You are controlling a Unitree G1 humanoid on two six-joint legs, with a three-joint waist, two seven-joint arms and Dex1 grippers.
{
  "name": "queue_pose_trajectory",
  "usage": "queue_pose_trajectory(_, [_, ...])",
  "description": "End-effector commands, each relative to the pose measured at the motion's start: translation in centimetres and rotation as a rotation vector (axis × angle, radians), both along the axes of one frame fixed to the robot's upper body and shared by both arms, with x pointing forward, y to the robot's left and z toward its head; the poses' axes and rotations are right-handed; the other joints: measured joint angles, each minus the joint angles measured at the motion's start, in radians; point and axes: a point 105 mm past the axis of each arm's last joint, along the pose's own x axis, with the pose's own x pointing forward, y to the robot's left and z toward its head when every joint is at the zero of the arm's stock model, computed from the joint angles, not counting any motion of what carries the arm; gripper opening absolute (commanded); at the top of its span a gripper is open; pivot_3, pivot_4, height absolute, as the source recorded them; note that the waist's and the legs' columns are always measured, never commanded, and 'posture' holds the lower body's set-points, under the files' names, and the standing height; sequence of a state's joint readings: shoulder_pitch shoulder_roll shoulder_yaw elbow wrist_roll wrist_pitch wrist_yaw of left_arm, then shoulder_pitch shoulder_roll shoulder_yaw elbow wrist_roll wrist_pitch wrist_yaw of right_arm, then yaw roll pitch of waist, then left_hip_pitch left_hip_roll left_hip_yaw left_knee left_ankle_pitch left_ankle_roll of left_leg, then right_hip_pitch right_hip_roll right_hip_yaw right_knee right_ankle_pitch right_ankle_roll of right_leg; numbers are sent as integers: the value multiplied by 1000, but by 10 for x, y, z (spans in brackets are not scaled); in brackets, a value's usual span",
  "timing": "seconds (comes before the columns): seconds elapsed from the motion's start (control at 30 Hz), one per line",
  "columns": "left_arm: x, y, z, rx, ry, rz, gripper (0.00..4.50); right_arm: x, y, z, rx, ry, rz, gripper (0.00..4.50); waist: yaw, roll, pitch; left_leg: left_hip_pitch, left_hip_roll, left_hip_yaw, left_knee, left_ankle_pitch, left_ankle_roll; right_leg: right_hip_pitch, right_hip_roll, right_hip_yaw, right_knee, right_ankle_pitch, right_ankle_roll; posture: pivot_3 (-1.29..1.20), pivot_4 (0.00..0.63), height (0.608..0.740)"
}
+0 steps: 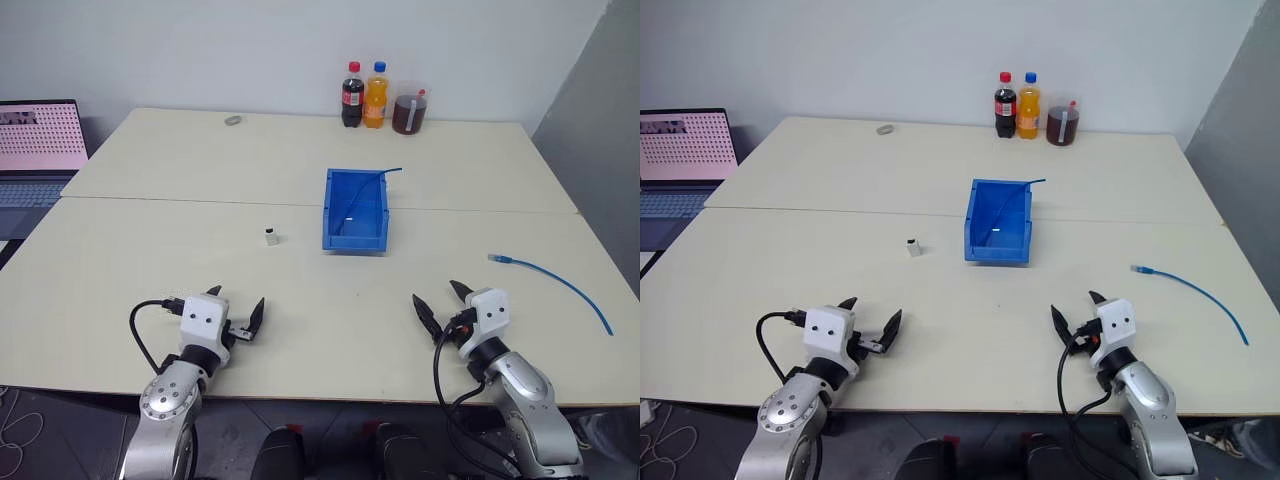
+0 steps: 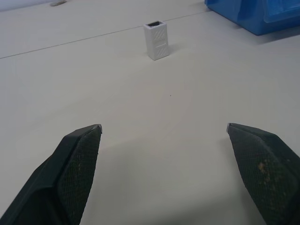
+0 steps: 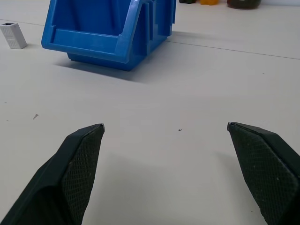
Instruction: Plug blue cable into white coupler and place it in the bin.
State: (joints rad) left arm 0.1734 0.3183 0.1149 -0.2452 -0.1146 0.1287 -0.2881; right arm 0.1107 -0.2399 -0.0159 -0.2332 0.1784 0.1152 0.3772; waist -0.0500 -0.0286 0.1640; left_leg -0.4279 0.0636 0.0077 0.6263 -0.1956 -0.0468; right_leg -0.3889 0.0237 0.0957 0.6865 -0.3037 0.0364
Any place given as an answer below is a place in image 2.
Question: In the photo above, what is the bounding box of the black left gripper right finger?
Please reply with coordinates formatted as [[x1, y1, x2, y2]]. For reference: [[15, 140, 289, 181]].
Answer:
[[226, 122, 300, 225]]

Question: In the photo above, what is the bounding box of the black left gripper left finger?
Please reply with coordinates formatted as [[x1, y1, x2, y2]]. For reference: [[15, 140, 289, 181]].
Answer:
[[0, 124, 103, 225]]

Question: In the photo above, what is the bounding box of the white rectangular plastic block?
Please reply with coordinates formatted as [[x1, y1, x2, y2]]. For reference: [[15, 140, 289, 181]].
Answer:
[[143, 20, 170, 61]]

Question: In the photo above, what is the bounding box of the blue plastic bin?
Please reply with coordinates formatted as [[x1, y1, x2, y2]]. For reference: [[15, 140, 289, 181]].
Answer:
[[203, 0, 300, 37]]

